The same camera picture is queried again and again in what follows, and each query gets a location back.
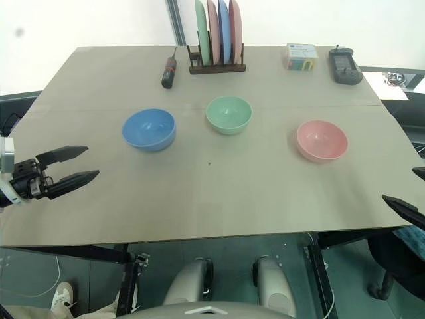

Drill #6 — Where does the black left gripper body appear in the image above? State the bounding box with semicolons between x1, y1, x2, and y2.
9;158;56;201

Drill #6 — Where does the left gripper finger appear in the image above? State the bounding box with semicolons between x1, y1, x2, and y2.
45;169;101;201
35;144;90;172

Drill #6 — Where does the black office chair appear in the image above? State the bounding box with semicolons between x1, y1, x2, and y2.
367;225;425;302

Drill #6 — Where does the dark side desk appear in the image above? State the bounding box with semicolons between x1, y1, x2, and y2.
0;90;43;138

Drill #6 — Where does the blue bowl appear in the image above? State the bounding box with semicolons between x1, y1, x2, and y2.
121;107;177;153

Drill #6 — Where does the pink bowl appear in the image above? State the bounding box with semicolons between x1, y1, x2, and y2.
296;120;349;164

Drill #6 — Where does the white sneaker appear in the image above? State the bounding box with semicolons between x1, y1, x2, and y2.
51;281;76;312

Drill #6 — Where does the black handheld controller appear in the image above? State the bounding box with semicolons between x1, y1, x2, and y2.
328;44;364;85

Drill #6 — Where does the beige trouser leg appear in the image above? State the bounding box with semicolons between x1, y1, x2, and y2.
0;300;118;319

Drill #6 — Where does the black and red screwdriver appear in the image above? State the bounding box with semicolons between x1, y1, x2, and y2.
161;46;179;89

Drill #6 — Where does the silver left robot leg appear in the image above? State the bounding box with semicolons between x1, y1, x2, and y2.
162;257;214;305

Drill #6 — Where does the silver robot leg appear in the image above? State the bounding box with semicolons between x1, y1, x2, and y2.
162;257;214;305
252;255;298;318

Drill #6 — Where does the silver right robot leg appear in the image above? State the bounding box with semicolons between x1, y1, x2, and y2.
252;255;298;318

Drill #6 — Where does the clear box of coloured clips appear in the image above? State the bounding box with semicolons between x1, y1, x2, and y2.
282;43;320;74

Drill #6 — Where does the green bowl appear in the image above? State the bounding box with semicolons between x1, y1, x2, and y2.
205;96;253;136

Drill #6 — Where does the grey window pillar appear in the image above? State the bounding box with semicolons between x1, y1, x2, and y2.
165;0;188;47

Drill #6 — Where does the dark wooden plate rack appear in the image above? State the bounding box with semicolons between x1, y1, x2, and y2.
187;43;247;75

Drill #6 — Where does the grey robot torso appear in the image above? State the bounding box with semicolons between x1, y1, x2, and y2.
116;300;296;319

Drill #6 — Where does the green plate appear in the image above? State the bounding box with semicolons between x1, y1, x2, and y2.
194;0;211;66

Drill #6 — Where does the pink plate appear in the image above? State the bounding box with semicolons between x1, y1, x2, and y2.
206;0;222;64

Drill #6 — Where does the blue plate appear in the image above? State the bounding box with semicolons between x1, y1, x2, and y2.
217;0;232;64

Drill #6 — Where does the red plate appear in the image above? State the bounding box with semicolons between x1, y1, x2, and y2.
228;0;244;63

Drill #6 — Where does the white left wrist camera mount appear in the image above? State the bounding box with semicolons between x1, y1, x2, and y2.
0;135;26;205

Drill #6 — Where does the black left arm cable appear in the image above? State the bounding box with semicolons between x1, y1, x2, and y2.
1;112;21;136

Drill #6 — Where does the tangle of cables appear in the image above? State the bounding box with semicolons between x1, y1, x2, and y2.
383;71;408;88

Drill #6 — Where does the white floor cable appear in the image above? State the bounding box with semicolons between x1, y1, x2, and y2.
0;255;64;299

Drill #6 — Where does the black table leg frame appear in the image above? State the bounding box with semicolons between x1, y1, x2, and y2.
303;229;412;319
0;245;151;317

